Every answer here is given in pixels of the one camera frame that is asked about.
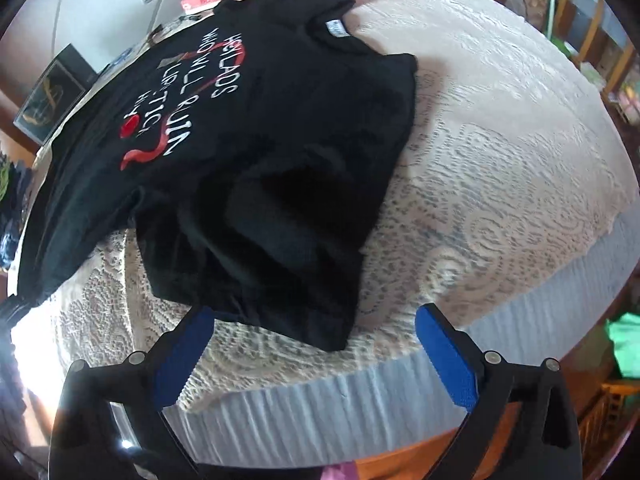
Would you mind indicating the stack of folded clothes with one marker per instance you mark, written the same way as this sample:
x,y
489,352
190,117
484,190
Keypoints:
x,y
15,182

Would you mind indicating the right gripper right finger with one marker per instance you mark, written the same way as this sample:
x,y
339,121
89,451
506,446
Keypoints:
x,y
544,442

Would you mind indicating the blue printed paper sheet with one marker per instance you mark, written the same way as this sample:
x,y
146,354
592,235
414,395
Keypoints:
x,y
122,58

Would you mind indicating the black gift box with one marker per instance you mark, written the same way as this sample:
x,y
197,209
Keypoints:
x,y
59,88

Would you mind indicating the black printed t-shirt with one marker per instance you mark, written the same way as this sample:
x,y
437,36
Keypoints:
x,y
250,152

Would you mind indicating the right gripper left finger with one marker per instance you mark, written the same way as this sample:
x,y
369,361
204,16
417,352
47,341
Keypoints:
x,y
110,423

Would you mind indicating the cream lace bedspread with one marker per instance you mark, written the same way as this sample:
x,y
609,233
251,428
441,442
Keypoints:
x,y
511,201

